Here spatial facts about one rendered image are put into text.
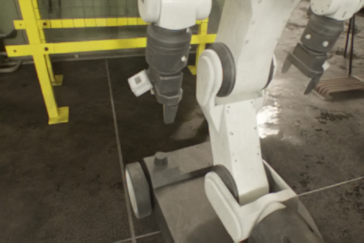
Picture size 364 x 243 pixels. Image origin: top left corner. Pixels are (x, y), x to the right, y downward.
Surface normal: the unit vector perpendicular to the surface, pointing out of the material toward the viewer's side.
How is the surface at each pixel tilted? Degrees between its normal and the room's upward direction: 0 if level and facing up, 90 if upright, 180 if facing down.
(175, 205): 0
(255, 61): 86
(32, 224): 0
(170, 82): 101
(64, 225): 0
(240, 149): 60
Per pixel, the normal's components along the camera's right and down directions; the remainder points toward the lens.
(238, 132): 0.37, 0.03
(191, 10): 0.37, 0.68
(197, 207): 0.06, -0.84
